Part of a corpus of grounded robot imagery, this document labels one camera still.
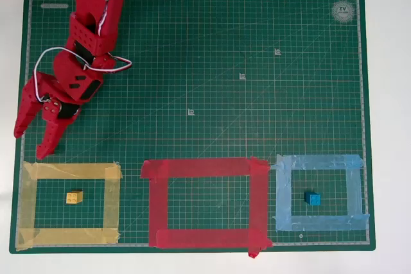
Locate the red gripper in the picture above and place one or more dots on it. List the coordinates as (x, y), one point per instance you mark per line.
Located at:
(41, 92)

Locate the yellow tape square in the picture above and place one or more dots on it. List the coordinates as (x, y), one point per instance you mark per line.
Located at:
(29, 203)

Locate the yellow lego brick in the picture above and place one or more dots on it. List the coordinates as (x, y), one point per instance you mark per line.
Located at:
(74, 197)

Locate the red tape square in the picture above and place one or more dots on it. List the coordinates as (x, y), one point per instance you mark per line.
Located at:
(159, 203)

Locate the blue tape square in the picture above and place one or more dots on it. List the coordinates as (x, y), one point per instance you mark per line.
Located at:
(283, 197)

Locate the blue lego brick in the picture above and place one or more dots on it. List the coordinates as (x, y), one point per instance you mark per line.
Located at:
(312, 198)

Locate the green cutting mat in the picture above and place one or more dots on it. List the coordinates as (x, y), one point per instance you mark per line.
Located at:
(224, 94)

